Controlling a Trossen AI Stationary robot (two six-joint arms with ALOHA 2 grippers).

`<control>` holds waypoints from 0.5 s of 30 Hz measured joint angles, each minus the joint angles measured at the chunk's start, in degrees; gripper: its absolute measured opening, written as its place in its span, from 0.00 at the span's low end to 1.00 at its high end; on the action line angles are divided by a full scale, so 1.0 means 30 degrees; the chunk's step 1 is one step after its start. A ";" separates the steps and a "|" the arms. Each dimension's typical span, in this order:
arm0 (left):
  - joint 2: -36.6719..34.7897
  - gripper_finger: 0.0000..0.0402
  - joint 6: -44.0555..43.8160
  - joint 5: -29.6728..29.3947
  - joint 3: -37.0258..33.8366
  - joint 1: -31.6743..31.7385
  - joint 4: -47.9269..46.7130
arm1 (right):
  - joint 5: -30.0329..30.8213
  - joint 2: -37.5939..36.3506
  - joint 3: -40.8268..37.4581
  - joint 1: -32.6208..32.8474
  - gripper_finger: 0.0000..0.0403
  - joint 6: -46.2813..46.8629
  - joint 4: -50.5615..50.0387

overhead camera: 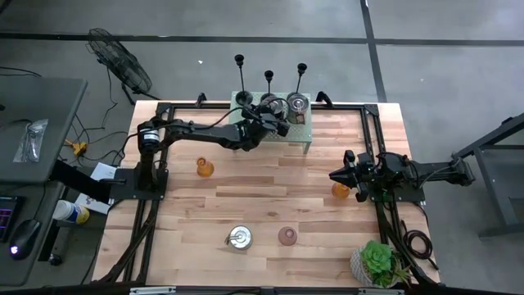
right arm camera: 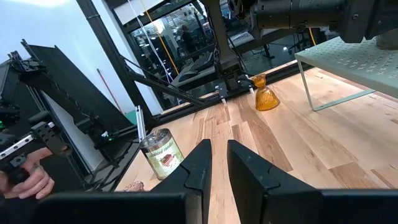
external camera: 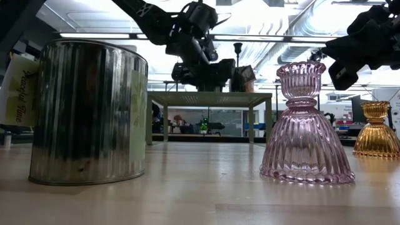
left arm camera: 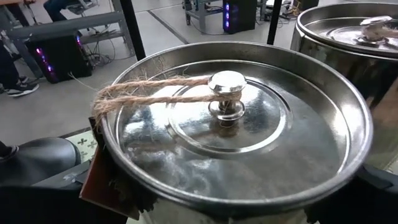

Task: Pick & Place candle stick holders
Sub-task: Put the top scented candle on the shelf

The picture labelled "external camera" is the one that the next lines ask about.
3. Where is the small green plant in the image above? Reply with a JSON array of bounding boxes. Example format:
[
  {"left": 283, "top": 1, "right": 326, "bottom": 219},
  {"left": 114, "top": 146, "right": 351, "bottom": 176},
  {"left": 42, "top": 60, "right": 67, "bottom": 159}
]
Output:
[{"left": 199, "top": 117, "right": 209, "bottom": 135}]

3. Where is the green perforated metal shelf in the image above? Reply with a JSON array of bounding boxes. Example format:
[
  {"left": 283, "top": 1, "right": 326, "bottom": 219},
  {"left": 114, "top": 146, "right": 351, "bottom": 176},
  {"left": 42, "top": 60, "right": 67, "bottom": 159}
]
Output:
[{"left": 145, "top": 91, "right": 273, "bottom": 146}]

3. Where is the tall black candlestick holder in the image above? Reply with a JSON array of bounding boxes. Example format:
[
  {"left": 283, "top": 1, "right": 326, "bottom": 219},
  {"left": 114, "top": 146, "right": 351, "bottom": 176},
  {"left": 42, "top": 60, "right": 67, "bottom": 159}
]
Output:
[{"left": 233, "top": 42, "right": 243, "bottom": 68}]

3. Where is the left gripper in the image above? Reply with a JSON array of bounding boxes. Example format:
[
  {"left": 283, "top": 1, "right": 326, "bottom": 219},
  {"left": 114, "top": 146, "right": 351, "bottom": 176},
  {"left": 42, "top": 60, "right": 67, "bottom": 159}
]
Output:
[{"left": 165, "top": 31, "right": 236, "bottom": 90}]

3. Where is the tin candle with orange label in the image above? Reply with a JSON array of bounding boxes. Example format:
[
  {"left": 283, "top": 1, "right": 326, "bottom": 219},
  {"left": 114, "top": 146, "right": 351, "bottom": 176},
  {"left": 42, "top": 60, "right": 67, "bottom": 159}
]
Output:
[{"left": 229, "top": 64, "right": 257, "bottom": 93}]

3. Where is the long ceiling light rail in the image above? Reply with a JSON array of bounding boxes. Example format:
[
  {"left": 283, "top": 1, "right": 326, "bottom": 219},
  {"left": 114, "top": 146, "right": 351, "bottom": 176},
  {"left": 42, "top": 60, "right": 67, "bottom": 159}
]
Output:
[{"left": 59, "top": 32, "right": 343, "bottom": 43}]

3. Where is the small white post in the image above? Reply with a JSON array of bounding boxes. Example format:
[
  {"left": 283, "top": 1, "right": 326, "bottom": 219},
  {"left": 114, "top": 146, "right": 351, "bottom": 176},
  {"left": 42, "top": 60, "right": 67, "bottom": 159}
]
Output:
[{"left": 2, "top": 131, "right": 13, "bottom": 148}]

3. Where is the black ceiling-mounted device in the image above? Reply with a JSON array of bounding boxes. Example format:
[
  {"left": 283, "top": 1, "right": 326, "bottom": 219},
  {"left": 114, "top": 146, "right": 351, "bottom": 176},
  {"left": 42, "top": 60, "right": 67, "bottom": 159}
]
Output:
[{"left": 308, "top": 49, "right": 324, "bottom": 63}]

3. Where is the tin candle with cream tag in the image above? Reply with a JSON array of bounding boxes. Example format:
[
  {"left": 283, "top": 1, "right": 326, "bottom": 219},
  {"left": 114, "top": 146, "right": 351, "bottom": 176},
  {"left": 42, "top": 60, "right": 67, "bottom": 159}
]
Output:
[{"left": 0, "top": 39, "right": 149, "bottom": 187}]

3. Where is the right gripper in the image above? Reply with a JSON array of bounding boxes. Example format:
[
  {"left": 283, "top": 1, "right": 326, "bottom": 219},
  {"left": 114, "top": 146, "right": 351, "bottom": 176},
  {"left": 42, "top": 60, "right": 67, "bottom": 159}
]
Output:
[{"left": 323, "top": 4, "right": 400, "bottom": 91}]

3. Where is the silver ventilation duct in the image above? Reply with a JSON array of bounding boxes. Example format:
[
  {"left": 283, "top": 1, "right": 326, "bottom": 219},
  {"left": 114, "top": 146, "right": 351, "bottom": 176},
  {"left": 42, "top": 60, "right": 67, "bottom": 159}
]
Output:
[{"left": 240, "top": 0, "right": 348, "bottom": 68}]

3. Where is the pink glass candle holder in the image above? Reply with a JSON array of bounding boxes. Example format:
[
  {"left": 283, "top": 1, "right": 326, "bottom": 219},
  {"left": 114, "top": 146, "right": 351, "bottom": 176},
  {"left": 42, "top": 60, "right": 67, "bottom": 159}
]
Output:
[{"left": 259, "top": 61, "right": 356, "bottom": 185}]

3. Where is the amber glass candle holder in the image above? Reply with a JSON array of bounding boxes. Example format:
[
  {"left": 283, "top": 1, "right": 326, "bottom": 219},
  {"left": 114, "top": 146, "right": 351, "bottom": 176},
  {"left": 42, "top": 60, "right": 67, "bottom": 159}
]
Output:
[{"left": 352, "top": 100, "right": 400, "bottom": 159}]

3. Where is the black monitor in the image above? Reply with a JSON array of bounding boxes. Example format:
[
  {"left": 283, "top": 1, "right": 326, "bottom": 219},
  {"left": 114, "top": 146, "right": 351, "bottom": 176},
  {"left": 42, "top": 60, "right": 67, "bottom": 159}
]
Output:
[{"left": 351, "top": 95, "right": 366, "bottom": 123}]

